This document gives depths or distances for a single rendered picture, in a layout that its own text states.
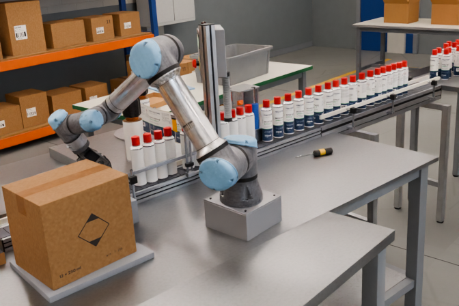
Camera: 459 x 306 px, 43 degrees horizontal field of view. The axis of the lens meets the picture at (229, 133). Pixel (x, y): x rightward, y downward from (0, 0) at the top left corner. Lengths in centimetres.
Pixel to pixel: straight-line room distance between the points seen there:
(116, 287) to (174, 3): 626
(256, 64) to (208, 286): 305
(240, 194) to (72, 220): 57
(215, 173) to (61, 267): 53
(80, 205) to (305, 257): 71
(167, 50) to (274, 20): 824
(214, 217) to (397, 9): 600
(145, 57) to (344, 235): 88
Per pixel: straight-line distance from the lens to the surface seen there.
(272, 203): 205
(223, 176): 181
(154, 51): 181
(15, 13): 605
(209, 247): 197
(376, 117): 339
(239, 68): 443
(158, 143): 237
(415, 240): 289
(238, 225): 199
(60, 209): 174
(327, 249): 193
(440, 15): 757
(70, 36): 639
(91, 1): 744
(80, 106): 416
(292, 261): 187
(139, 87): 207
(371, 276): 211
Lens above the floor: 176
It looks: 17 degrees down
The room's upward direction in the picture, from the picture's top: 3 degrees counter-clockwise
